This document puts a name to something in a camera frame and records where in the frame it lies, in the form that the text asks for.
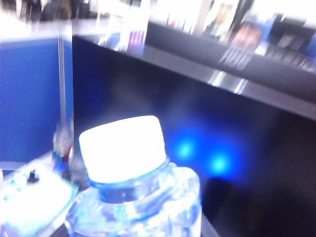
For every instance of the clear mineral water bottle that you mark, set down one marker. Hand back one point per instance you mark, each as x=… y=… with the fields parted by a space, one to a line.
x=138 y=202

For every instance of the black computer monitor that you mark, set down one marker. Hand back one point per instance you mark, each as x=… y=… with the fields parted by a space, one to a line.
x=160 y=103

